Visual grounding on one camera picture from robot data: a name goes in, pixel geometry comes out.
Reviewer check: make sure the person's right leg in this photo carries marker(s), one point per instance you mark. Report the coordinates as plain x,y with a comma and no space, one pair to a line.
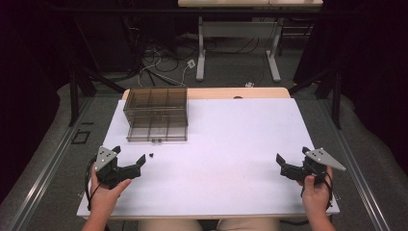
250,225

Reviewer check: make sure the small black object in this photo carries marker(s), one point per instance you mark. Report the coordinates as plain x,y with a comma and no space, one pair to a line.
151,155

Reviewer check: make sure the beige wooden table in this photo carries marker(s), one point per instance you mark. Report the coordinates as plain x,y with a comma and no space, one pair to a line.
237,93

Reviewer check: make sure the white table mat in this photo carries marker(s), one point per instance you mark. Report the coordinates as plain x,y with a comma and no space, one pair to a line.
218,160

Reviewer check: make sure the metal floor rail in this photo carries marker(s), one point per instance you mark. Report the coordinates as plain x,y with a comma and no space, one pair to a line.
41,166
356,170

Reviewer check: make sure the white-legged desk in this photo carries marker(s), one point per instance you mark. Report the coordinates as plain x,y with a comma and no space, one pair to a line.
237,29

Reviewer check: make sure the person's left leg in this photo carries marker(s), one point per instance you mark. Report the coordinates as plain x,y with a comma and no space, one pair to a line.
170,225

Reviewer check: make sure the black metal stand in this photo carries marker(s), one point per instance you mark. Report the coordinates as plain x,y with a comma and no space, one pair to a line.
333,96
77,93

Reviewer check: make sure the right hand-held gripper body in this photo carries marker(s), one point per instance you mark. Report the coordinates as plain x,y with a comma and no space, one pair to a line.
322,158

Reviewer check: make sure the brown transparent drawer organizer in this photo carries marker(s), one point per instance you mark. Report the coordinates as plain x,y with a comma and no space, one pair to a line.
155,112

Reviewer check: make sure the white plug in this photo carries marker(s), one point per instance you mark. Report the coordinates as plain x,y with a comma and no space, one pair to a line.
249,84

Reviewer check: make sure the white power adapter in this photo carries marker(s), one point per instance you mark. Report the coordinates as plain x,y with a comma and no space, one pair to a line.
191,63

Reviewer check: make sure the person's right hand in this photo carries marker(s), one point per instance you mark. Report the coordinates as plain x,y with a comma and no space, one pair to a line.
316,197

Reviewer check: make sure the person's leg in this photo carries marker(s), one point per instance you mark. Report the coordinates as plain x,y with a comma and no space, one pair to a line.
250,225
170,225

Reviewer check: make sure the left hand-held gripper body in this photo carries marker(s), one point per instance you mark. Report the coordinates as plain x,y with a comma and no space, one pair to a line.
106,159

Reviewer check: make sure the person's left hand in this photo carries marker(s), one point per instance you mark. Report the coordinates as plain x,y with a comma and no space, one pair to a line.
104,199

